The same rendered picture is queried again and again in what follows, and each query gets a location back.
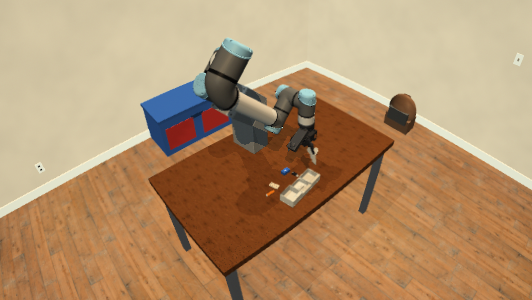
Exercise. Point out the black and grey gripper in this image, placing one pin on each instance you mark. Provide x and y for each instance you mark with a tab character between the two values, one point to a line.
312	133

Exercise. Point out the cream three-compartment bin rack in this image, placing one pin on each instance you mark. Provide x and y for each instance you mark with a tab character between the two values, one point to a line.
309	178

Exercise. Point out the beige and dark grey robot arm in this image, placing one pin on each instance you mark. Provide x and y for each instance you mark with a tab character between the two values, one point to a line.
228	66

